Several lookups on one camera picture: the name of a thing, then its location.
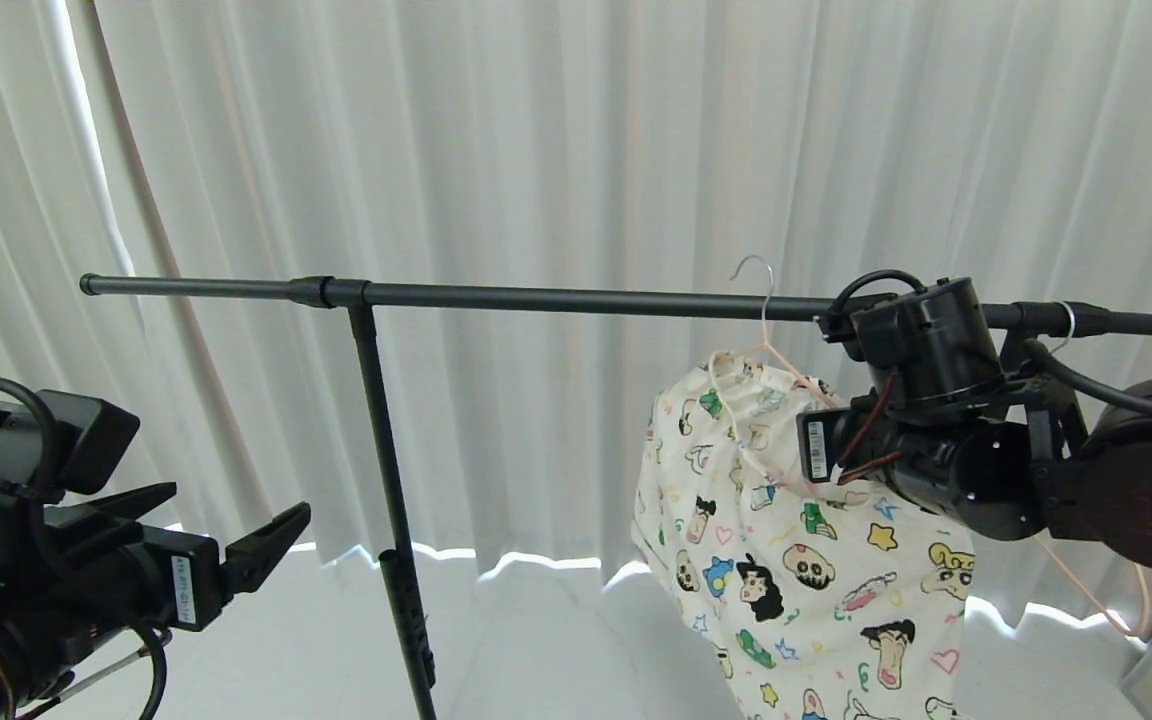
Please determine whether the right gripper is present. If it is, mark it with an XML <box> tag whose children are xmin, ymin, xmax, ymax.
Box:
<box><xmin>798</xmin><ymin>395</ymin><xmax>1048</xmax><ymax>542</ymax></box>

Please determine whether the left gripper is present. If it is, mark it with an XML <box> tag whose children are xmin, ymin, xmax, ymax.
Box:
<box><xmin>0</xmin><ymin>482</ymin><xmax>313</xmax><ymax>686</ymax></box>

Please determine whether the cream printed garment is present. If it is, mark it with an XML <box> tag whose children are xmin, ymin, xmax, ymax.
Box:
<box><xmin>631</xmin><ymin>350</ymin><xmax>977</xmax><ymax>720</ymax></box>

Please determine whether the pink clothes hanger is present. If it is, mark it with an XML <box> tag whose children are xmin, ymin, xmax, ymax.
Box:
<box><xmin>706</xmin><ymin>255</ymin><xmax>842</xmax><ymax>491</ymax></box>
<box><xmin>1034</xmin><ymin>538</ymin><xmax>1152</xmax><ymax>641</ymax></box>

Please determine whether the black clothes rack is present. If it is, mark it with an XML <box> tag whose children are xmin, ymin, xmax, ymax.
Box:
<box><xmin>79</xmin><ymin>272</ymin><xmax>1152</xmax><ymax>720</ymax></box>

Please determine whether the white curtain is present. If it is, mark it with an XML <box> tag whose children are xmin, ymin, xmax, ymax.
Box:
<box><xmin>0</xmin><ymin>0</ymin><xmax>1152</xmax><ymax>641</ymax></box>

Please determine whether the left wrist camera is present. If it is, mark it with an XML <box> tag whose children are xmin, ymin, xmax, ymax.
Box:
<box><xmin>0</xmin><ymin>388</ymin><xmax>143</xmax><ymax>581</ymax></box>

